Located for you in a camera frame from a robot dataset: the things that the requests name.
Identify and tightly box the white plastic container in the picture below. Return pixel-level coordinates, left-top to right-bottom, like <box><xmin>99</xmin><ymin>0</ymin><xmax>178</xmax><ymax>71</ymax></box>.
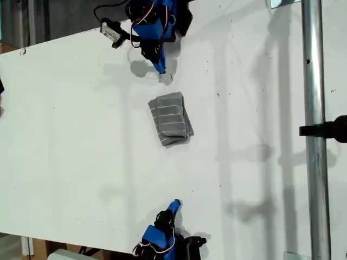
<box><xmin>47</xmin><ymin>248</ymin><xmax>92</xmax><ymax>260</ymax></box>

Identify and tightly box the brown cardboard box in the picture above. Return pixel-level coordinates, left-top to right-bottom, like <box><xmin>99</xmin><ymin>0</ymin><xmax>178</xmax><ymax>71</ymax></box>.
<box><xmin>31</xmin><ymin>238</ymin><xmax>114</xmax><ymax>258</ymax></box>

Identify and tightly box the black camera box white label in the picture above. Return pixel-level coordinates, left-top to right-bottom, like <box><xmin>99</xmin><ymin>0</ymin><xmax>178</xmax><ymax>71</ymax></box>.
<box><xmin>100</xmin><ymin>21</ymin><xmax>123</xmax><ymax>42</ymax></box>

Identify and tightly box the black camera cable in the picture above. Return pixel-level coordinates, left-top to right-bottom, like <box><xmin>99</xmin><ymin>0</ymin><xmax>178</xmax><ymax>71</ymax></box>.
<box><xmin>93</xmin><ymin>0</ymin><xmax>128</xmax><ymax>23</ymax></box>

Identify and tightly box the black clamp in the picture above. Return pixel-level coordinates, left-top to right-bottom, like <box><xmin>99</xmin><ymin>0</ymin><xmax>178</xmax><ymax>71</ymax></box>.
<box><xmin>299</xmin><ymin>115</ymin><xmax>347</xmax><ymax>144</ymax></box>

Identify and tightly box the grey white-striped towel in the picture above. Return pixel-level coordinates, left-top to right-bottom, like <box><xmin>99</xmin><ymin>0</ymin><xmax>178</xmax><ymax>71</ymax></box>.
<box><xmin>147</xmin><ymin>91</ymin><xmax>195</xmax><ymax>148</ymax></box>

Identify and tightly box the steel post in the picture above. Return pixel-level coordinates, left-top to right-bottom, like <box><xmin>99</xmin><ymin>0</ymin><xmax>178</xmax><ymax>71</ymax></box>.
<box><xmin>300</xmin><ymin>0</ymin><xmax>333</xmax><ymax>260</ymax></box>

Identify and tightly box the black camera stalk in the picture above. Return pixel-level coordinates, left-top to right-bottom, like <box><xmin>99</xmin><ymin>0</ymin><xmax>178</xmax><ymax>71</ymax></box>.
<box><xmin>111</xmin><ymin>31</ymin><xmax>142</xmax><ymax>50</ymax></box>

